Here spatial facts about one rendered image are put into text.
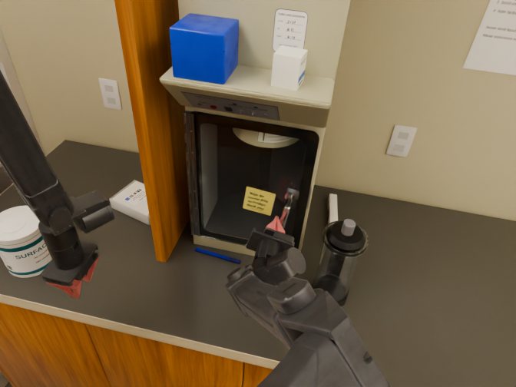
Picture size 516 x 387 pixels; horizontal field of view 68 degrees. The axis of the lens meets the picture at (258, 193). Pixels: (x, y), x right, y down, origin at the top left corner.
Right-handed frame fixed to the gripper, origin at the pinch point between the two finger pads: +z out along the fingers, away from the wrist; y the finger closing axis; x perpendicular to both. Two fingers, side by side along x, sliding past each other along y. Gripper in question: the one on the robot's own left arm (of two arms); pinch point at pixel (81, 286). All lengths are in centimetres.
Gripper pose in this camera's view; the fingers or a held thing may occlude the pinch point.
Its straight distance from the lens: 93.6
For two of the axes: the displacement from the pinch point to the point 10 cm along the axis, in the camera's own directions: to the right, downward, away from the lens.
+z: -0.6, 7.6, 6.4
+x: -9.7, -1.8, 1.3
